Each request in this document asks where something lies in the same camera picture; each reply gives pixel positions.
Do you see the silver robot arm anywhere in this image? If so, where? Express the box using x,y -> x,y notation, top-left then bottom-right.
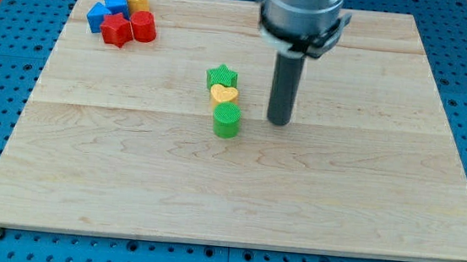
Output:
261,0 -> 344,36

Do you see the green star block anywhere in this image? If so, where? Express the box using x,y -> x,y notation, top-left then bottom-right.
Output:
206,64 -> 238,90

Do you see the red star block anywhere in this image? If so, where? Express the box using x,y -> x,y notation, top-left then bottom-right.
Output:
100,13 -> 133,48

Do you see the green cylinder block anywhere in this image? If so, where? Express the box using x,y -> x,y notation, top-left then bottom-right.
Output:
213,101 -> 242,139

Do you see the yellow heart block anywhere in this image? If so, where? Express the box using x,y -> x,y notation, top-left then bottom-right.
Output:
209,84 -> 239,109

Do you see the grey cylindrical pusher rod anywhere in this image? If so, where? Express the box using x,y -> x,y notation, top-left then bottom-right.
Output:
267,54 -> 305,126

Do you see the wooden board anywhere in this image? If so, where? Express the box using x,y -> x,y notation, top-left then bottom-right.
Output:
0,0 -> 467,262

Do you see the red cylinder block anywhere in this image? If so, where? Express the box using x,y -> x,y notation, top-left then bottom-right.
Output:
130,11 -> 156,43

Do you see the blue cube block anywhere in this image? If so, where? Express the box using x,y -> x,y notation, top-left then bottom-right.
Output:
104,0 -> 130,20

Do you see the blue pentagon block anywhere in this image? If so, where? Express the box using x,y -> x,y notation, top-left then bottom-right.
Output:
86,2 -> 111,33

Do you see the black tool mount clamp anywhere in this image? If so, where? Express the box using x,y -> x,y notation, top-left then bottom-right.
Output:
254,0 -> 351,59

